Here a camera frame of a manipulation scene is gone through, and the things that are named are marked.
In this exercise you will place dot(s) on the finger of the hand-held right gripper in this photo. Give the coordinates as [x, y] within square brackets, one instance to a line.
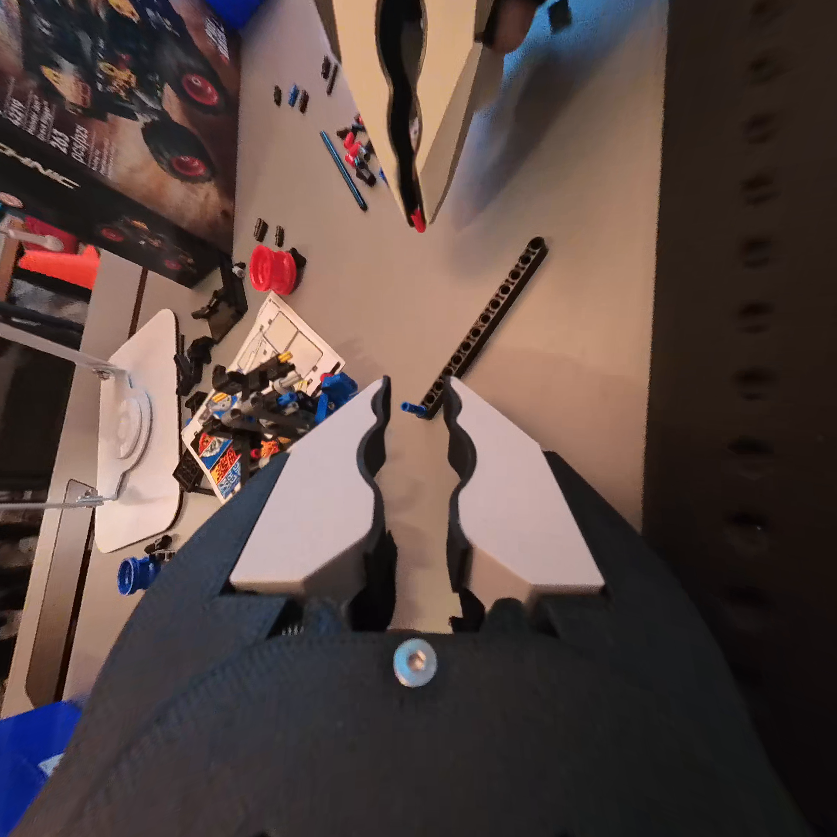
[451, 65]
[363, 52]

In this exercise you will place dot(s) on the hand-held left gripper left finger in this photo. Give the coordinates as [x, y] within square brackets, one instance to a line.
[314, 523]

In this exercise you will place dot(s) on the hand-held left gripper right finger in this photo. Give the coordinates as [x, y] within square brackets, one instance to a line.
[523, 523]

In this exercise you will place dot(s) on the small red pin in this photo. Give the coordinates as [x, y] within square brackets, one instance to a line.
[418, 223]

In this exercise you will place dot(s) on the long black holed beam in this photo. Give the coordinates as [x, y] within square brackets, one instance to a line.
[497, 304]

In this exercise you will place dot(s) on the black toy link pieces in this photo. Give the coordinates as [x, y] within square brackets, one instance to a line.
[160, 548]

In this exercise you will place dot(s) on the grey desk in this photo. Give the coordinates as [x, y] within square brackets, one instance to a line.
[556, 392]

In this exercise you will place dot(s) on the person's right hand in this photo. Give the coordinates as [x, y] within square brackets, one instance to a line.
[516, 29]

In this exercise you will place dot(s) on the thin dark axle rod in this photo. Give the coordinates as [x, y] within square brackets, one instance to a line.
[343, 170]

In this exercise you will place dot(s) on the small black brick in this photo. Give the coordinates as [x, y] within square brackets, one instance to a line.
[559, 13]

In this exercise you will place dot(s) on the blue storage bin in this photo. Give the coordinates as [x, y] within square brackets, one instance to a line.
[235, 12]

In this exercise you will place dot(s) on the partly built toy truck chassis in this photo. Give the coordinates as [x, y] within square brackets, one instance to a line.
[337, 389]

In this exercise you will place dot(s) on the blue wheel hub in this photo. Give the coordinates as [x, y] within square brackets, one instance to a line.
[134, 575]

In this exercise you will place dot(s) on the printed sticker sheet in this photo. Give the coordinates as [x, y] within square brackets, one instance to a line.
[288, 333]

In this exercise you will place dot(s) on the white instruction stand base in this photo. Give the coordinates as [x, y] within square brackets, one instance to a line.
[147, 418]

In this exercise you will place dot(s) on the cluster of black toy beams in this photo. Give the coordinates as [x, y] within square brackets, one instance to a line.
[193, 356]

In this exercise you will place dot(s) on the black angled connector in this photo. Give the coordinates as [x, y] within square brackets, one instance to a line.
[298, 257]

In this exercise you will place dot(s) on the black toy panel piece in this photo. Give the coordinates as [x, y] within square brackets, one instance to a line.
[225, 314]

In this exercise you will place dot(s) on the red wheel hub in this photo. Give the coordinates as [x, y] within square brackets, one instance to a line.
[271, 269]

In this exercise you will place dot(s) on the toy truck set box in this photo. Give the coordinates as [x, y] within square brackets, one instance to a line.
[98, 131]

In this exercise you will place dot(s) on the blue plastic object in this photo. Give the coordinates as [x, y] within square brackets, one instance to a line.
[33, 752]

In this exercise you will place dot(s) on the orange plastic object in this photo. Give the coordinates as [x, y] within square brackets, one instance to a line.
[59, 261]

